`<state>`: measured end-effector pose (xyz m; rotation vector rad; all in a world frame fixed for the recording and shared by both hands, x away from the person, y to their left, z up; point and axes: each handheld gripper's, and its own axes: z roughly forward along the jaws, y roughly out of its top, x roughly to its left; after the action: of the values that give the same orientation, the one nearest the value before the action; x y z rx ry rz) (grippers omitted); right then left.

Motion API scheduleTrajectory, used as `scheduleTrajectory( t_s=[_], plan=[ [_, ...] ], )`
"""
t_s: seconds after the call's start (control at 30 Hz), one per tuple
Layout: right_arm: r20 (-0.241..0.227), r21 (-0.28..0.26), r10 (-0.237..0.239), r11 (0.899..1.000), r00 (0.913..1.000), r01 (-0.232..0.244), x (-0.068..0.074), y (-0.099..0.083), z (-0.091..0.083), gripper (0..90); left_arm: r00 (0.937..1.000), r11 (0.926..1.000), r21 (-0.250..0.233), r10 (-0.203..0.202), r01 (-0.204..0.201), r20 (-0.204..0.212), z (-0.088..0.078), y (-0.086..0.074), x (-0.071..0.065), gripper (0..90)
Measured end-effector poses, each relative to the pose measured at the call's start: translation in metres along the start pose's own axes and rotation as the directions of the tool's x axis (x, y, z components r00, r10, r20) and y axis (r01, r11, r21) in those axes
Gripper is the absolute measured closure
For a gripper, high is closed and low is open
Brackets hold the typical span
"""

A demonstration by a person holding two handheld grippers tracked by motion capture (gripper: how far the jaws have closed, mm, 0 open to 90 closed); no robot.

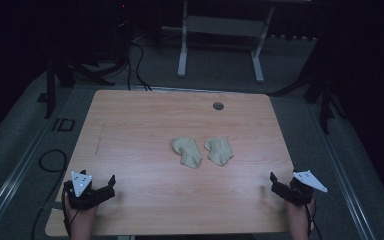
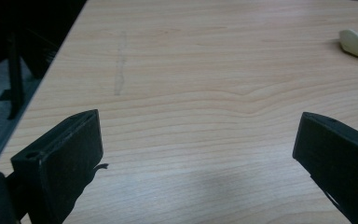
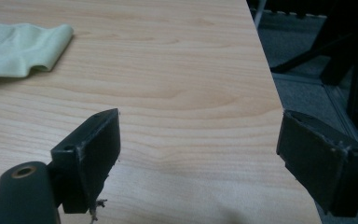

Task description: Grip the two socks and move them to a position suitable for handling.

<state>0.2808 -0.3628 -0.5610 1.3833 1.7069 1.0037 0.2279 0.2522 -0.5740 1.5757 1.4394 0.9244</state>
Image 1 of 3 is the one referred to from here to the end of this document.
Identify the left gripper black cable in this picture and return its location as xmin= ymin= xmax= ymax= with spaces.
xmin=61 ymin=186 xmax=81 ymax=240

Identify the black equipment rack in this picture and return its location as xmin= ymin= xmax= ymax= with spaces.
xmin=110 ymin=0 xmax=135 ymax=67

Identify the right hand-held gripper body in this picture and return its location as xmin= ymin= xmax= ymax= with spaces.
xmin=284 ymin=169 xmax=328 ymax=207

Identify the black metal stand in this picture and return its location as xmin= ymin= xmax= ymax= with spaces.
xmin=37 ymin=54 xmax=116 ymax=120
xmin=267 ymin=64 xmax=347 ymax=135

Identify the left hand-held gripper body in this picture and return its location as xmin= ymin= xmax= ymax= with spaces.
xmin=63 ymin=169 xmax=109 ymax=211

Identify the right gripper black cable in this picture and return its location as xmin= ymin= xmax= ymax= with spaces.
xmin=304 ymin=197 xmax=324 ymax=240

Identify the black looped floor cable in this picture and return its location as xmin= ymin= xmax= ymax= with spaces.
xmin=38 ymin=148 xmax=68 ymax=174

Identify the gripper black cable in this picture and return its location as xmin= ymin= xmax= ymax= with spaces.
xmin=304 ymin=197 xmax=324 ymax=240
xmin=61 ymin=186 xmax=81 ymax=240

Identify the person's right hand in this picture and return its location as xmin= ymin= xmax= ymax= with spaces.
xmin=285 ymin=197 xmax=315 ymax=218

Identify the person's left hand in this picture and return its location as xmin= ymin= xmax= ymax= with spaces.
xmin=64 ymin=195 xmax=98 ymax=222

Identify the metal floor rail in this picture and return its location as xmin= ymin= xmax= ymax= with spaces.
xmin=308 ymin=104 xmax=378 ymax=240
xmin=0 ymin=126 xmax=53 ymax=234

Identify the white desk frame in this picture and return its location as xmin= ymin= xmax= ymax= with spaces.
xmin=177 ymin=0 xmax=276 ymax=84

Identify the beige sock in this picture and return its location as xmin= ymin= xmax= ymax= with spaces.
xmin=171 ymin=136 xmax=203 ymax=169
xmin=203 ymin=136 xmax=234 ymax=167

